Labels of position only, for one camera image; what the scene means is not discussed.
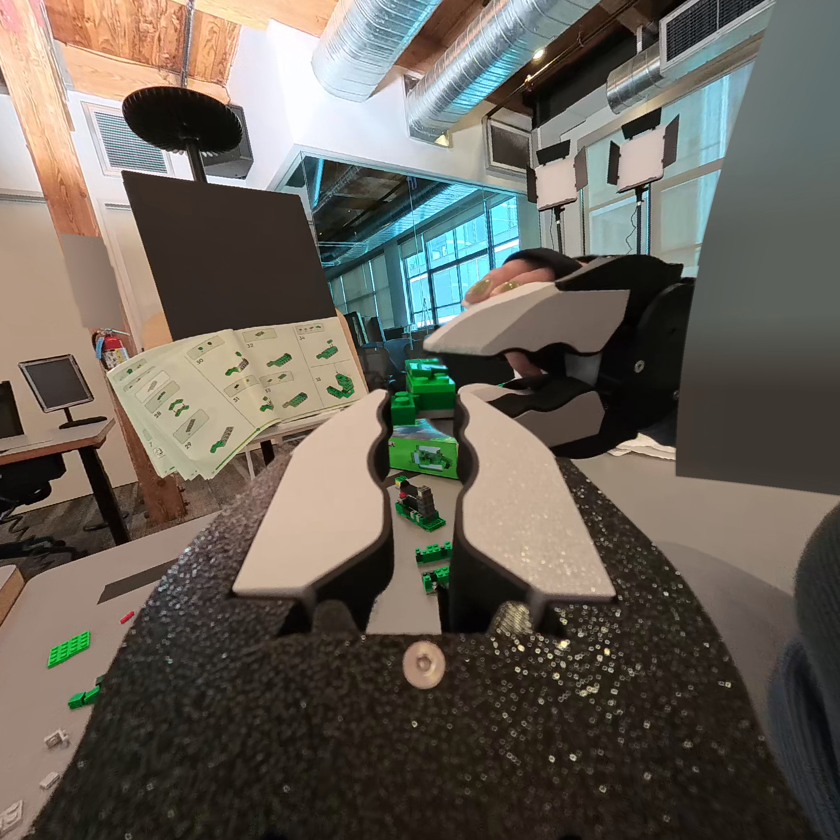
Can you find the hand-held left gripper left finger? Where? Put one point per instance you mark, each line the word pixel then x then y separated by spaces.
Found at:
pixel 308 512

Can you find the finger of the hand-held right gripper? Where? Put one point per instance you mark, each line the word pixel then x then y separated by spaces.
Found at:
pixel 571 420
pixel 525 321

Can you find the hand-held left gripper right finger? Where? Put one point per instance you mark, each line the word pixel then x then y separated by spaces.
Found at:
pixel 531 518

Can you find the green brick assembly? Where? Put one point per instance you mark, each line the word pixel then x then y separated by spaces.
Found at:
pixel 430 387

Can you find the wooden side desk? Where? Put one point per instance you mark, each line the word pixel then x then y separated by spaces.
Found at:
pixel 59 443

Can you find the person's right hand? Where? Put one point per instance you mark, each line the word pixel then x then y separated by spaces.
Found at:
pixel 499 285

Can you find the white crumpled cloth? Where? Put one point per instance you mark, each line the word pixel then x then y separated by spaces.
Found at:
pixel 646 449

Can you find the white booklet stand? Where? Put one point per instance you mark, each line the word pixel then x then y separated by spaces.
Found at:
pixel 295 430

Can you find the black light stand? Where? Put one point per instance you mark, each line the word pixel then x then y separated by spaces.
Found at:
pixel 559 229
pixel 642 220

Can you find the small brick model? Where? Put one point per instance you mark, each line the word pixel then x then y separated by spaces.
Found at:
pixel 420 505

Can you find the green printed box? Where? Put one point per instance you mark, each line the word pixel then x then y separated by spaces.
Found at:
pixel 423 453

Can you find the studio light panel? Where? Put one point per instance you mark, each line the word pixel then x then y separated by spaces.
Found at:
pixel 646 157
pixel 556 180

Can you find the green instruction booklet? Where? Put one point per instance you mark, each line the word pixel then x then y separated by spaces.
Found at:
pixel 216 394

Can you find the black tape strip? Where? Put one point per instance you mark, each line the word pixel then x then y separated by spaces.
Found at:
pixel 131 585

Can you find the red fire extinguisher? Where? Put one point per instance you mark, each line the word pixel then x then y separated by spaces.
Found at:
pixel 113 351

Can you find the black board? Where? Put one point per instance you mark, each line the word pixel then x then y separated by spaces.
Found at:
pixel 229 262

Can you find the green studded plate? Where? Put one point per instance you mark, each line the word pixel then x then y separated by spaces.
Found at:
pixel 69 648

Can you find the small monitor on stand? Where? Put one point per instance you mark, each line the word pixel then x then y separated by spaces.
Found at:
pixel 56 390

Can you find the black office chair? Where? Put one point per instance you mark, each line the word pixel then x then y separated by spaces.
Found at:
pixel 26 485

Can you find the green and dark brick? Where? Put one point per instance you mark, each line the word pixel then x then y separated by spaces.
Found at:
pixel 85 697

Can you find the black monitor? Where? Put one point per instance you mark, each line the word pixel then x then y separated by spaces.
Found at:
pixel 10 410

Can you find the black box speaker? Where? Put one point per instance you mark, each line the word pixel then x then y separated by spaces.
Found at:
pixel 239 167

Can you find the light grey brick piece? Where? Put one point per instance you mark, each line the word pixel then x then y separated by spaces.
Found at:
pixel 50 781
pixel 58 739
pixel 12 815

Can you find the black round lamp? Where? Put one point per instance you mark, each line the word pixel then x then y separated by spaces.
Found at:
pixel 180 118

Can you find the dark wall vent grille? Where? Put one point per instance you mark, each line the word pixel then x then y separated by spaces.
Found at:
pixel 508 144

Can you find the wide silver air duct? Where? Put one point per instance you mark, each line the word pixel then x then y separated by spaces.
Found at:
pixel 479 72
pixel 367 46

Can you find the thin silver air duct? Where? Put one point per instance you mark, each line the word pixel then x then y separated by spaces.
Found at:
pixel 633 82

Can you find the white duct vent unit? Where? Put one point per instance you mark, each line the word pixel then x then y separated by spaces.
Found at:
pixel 715 33

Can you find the white wall vent grille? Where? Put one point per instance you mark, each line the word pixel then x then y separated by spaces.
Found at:
pixel 128 141

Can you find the wooden post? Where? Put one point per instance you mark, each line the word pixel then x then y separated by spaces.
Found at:
pixel 39 164

